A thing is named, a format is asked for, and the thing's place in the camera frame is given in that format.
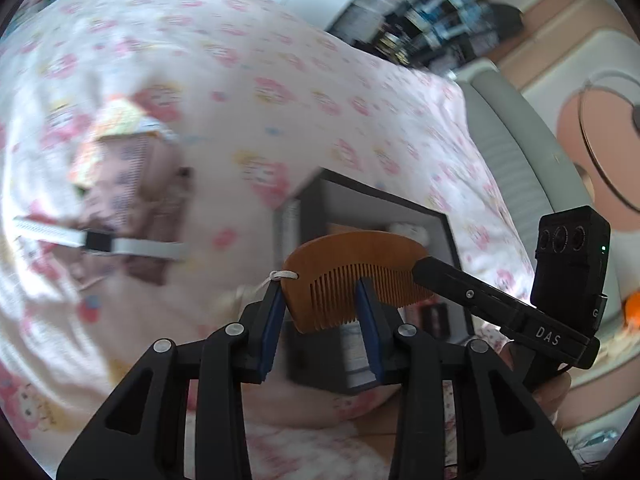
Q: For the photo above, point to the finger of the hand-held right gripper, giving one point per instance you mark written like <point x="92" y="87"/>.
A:
<point x="465" y="290"/>

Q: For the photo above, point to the wooden comb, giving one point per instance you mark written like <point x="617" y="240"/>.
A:
<point x="340" y="260"/>

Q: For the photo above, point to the pink cartoon printed blanket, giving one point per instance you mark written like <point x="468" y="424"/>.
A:
<point x="300" y="85"/>

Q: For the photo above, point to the person's right hand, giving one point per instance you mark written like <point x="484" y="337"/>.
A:
<point x="552" y="395"/>

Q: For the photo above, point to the dark glass display cabinet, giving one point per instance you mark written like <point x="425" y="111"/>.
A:
<point x="425" y="25"/>

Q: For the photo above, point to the yellow snack packet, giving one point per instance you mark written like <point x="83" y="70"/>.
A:
<point x="120" y="115"/>

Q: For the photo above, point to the orange object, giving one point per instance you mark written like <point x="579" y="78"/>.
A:
<point x="632" y="310"/>

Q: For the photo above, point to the grey ribbed headboard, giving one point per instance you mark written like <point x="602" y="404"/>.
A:
<point x="525" y="160"/>

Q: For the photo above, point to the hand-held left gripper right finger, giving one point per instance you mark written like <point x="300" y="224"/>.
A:
<point x="370" y="332"/>

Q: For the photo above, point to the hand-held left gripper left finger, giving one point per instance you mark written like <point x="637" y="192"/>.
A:
<point x="270" y="332"/>

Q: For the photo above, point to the black storage box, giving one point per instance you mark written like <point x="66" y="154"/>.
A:
<point x="360" y="205"/>

